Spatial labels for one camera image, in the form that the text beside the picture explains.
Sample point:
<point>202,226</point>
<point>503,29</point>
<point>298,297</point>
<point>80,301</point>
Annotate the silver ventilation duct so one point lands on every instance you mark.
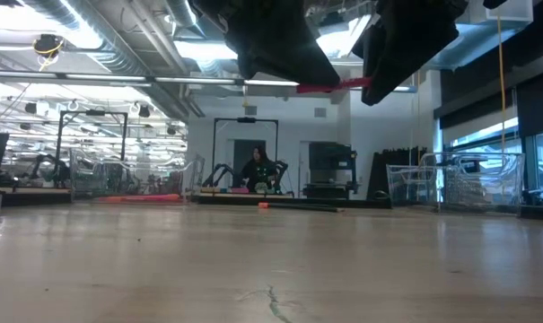
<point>486,36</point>

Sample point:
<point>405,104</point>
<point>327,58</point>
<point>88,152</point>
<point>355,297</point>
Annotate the person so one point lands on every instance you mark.
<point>257,172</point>

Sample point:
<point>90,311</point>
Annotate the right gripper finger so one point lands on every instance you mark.
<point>396,58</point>

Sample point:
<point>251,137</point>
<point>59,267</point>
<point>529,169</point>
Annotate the black folding panels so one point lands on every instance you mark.
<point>401,175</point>

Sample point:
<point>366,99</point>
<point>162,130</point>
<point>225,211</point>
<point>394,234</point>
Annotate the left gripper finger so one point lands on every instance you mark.
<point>289,54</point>

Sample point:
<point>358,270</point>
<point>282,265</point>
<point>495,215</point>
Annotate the background black robot arm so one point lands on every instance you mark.
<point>46,168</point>
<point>281,172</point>
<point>217,172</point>

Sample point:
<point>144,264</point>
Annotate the black table frame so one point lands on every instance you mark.
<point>15,197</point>

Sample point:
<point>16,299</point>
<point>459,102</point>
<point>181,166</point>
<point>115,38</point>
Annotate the black pencil orange eraser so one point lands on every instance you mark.
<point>298,207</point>

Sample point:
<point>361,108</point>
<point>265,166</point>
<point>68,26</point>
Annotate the red pencil orange eraser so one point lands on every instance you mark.
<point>111,200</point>

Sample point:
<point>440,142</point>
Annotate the background workbench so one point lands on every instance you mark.
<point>217,197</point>

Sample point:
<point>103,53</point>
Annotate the black equipment cart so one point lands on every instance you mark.
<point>329,157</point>

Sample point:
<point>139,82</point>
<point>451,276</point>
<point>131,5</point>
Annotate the clear plastic bin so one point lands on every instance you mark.
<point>132,175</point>
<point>477,184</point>

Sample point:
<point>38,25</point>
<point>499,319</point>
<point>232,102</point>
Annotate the red crayon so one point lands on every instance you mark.
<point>352,83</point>

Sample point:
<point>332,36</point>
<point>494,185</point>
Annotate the black gantry frame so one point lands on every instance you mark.
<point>246,119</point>
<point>93,113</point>

